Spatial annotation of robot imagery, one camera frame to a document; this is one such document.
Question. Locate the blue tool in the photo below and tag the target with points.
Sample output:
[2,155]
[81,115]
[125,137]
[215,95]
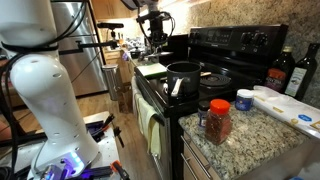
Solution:
[95,128]

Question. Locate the wooden counter cabinet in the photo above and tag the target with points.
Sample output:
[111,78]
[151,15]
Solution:
[200,166]

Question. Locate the small jar with black lid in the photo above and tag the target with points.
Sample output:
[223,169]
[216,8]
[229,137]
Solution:
[202,113]

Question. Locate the spice jar with orange lid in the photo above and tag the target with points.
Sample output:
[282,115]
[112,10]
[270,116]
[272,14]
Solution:
[218,123]

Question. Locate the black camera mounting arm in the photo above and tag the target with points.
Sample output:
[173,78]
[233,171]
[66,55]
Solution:
[93,45]

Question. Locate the dark bottle with white label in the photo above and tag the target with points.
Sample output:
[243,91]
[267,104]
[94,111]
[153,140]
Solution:
[301,78]

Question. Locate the white plastic package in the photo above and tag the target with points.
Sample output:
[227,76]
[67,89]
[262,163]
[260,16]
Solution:
[286,106]

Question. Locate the black coil burner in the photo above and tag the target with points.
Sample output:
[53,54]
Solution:
[215,80]

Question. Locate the black electric stove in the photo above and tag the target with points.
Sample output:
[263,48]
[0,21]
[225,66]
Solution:
[216,60]

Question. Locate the wooden wall cabinet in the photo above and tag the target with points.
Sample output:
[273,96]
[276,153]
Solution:
[110,8]

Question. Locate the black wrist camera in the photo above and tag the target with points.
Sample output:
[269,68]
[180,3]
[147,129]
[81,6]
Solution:
[151,16]

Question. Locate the dark bottle with orange label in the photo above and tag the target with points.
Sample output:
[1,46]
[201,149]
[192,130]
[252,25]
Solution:
[279,75]

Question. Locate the green white cutting board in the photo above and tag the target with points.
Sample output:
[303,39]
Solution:
[151,70]

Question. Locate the wooden utensil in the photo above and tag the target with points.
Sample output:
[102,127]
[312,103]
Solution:
[206,74]

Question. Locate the small black background pot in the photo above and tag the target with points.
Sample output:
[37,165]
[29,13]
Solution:
[135,53]

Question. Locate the blue jar with white lid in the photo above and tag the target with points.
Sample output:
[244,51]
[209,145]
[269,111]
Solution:
[244,100]

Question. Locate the black exterior camera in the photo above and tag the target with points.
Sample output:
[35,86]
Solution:
[110,25]

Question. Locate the silver trash can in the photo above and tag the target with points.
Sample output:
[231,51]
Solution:
[110,81]

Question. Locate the pale yellow kitchen towel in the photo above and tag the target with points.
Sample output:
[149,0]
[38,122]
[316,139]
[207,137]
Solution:
[146,116]

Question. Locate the stainless steel refrigerator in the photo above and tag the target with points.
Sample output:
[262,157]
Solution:
[83,66]

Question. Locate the black cooking pot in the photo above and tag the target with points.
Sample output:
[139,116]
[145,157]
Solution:
[183,81]

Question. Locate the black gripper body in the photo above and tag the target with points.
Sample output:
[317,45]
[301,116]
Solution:
[157,31]

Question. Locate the orange black clamp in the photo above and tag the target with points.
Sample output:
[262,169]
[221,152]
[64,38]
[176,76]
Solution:
[119,168]
[107,121]

